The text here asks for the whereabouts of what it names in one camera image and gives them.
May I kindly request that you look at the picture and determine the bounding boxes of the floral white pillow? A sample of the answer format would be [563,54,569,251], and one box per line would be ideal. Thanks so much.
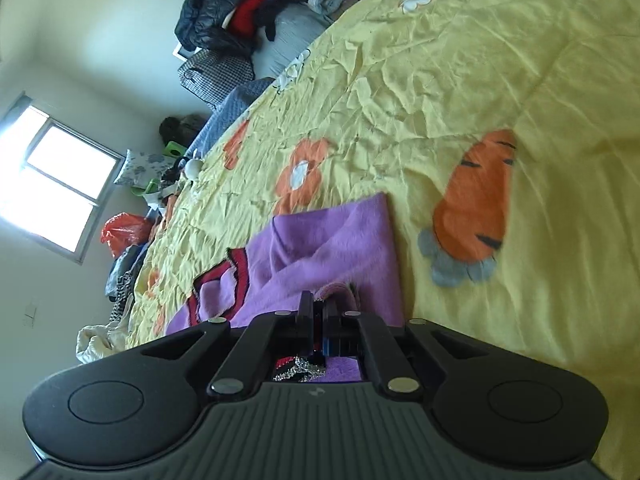
[114,150,175,190]

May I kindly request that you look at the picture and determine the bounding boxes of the yellow carrot print bedspread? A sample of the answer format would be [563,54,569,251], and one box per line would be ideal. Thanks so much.
[128,0,639,479]

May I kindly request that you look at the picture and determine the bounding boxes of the orange plastic bag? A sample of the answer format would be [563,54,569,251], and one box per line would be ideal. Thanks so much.
[100,212,152,259]

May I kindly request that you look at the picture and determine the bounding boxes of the blue striped blanket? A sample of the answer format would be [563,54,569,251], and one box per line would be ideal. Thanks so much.
[184,77,274,158]

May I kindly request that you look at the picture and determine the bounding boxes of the purple sweater red collar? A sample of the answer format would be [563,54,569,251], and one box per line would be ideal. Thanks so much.
[164,192,406,385]

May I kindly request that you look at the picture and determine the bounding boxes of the window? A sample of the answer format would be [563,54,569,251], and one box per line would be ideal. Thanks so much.
[1,94,124,263]

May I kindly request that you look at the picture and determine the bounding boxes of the checkered houndstooth bag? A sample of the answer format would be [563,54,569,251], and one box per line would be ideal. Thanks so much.
[178,50,255,110]

